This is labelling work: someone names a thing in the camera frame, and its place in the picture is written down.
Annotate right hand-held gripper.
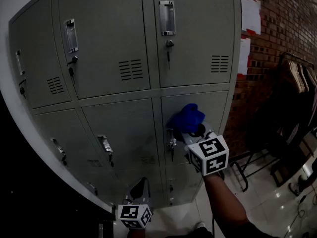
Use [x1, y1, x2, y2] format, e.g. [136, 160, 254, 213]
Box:
[172, 122, 230, 177]

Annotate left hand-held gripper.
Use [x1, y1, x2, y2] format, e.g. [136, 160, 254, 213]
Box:
[117, 177, 153, 229]

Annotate blue cloth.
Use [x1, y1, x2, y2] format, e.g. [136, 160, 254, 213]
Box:
[165, 103, 206, 133]

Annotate grey metal cabinet doors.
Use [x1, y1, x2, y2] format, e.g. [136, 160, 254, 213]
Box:
[8, 0, 242, 209]

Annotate person's left forearm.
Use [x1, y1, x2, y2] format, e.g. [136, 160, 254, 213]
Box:
[127, 228, 147, 238]

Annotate person's right forearm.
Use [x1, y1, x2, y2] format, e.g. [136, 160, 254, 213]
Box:
[202, 174, 249, 234]

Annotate person's dark trousers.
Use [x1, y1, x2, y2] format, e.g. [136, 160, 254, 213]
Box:
[164, 227, 214, 238]

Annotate black clothes rack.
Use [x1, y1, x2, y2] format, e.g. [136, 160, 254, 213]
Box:
[229, 52, 317, 193]

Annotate set of locks with keys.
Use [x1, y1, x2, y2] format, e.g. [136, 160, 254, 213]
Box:
[19, 40, 175, 193]

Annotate small white paper sheet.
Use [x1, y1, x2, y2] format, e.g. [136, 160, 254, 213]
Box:
[237, 37, 252, 75]

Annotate dark hanging clothes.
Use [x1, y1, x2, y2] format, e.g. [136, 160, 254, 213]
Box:
[246, 82, 317, 160]

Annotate brown box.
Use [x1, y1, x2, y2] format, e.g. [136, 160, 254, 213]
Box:
[270, 162, 291, 186]

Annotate person's dark sleeve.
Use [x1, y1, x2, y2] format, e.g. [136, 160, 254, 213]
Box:
[232, 221, 284, 238]

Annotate row of wooden hangers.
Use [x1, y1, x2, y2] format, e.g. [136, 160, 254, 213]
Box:
[284, 59, 317, 94]

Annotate large white paper sheet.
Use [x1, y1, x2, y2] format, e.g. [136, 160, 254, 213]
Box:
[241, 0, 262, 36]

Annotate set of chrome recessed handles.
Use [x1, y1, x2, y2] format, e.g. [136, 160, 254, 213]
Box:
[15, 0, 177, 205]

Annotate black floor cable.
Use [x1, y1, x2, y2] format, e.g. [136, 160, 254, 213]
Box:
[282, 194, 312, 238]

